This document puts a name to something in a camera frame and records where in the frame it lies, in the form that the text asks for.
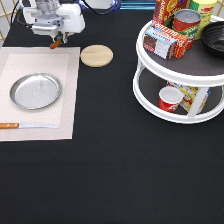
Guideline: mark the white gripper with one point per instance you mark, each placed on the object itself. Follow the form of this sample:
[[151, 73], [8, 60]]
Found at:
[[54, 19]]

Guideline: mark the round silver metal plate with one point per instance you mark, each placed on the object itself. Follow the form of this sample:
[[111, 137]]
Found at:
[[35, 91]]

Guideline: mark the wooden-handled fork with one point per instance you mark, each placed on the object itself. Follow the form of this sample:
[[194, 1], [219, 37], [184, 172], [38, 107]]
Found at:
[[55, 44]]

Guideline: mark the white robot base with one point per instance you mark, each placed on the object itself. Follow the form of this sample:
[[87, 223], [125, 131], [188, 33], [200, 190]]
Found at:
[[100, 4]]

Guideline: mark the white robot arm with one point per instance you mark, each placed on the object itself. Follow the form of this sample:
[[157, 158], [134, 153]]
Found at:
[[53, 18]]

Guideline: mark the beige woven placemat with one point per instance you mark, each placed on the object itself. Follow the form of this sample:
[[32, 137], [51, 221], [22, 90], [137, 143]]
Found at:
[[17, 62]]

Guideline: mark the round wooden coaster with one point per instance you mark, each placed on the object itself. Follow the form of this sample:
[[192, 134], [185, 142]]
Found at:
[[96, 55]]

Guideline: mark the chocolate cake mix box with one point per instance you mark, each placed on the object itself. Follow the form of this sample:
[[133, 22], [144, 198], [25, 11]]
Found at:
[[165, 42]]

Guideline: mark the red and yellow box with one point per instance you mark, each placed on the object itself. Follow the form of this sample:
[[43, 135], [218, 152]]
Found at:
[[164, 10]]

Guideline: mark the small red cup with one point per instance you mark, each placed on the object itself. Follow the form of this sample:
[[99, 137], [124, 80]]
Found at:
[[170, 98]]

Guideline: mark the red tomato soup can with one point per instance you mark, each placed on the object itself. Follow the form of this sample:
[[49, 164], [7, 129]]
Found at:
[[186, 22]]

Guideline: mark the white two-tier turntable rack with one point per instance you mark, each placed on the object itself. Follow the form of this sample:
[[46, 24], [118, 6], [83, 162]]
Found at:
[[196, 68]]

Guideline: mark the yellow box on lower shelf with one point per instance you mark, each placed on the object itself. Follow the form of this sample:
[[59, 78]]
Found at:
[[189, 96]]

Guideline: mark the yellow cylindrical canister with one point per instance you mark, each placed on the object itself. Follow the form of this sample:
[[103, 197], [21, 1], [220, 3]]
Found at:
[[205, 8]]

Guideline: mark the black bowl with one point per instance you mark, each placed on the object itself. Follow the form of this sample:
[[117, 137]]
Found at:
[[212, 37]]

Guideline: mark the wooden-handled knife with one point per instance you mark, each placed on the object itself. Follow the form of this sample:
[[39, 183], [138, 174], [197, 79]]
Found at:
[[25, 125]]

